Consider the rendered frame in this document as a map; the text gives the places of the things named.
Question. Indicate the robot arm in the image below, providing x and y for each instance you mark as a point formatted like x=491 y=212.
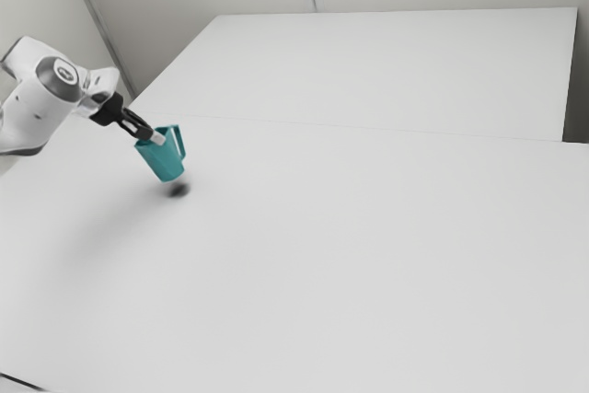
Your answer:
x=32 y=112

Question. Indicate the teal faceted mug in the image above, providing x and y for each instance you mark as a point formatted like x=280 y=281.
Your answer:
x=165 y=158

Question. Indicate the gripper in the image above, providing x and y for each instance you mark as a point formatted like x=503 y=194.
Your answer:
x=108 y=110

